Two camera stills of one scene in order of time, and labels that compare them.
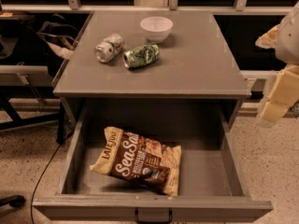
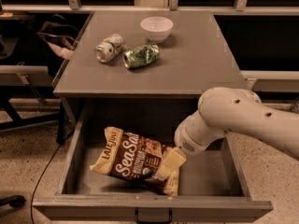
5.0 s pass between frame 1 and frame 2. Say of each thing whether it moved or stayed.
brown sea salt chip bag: stayed
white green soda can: stayed
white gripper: moved
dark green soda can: stayed
